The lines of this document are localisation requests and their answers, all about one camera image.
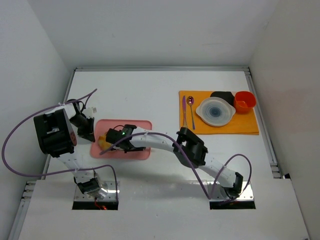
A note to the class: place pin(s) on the orange plastic cup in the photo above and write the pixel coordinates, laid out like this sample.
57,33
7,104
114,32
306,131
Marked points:
244,102

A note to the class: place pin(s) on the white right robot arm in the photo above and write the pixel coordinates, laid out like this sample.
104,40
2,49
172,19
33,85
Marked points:
189,149

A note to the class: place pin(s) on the golden bread roll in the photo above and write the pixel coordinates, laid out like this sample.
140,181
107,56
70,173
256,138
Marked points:
102,143

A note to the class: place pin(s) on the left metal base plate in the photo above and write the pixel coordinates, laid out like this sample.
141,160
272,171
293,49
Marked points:
107,193

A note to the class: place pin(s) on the aluminium table frame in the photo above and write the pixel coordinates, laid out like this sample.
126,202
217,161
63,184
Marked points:
159,199

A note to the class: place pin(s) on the orange cloth placemat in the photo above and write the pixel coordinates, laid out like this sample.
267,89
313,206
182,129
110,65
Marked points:
243,124

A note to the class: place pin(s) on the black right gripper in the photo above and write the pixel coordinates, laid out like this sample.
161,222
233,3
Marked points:
110,138

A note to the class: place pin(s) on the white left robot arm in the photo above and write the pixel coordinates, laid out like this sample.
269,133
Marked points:
57,131

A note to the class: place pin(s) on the white plate with handles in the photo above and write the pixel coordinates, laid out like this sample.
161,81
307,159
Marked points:
215,111

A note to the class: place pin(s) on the metal base plate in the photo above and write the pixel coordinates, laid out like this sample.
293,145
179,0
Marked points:
219,193
107,193

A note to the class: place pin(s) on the iridescent spoon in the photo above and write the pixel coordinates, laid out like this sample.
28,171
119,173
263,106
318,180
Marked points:
190,102

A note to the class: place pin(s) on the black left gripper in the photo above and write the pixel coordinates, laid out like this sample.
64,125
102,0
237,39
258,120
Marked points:
89,127

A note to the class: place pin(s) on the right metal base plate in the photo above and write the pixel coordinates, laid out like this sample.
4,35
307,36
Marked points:
219,193

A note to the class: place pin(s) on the black coaster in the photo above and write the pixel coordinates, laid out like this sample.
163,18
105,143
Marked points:
225,95

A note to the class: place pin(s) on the iridescent table knife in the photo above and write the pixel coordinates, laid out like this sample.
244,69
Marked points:
184,111

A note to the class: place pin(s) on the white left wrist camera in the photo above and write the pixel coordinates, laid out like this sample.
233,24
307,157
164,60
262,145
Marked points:
89,112

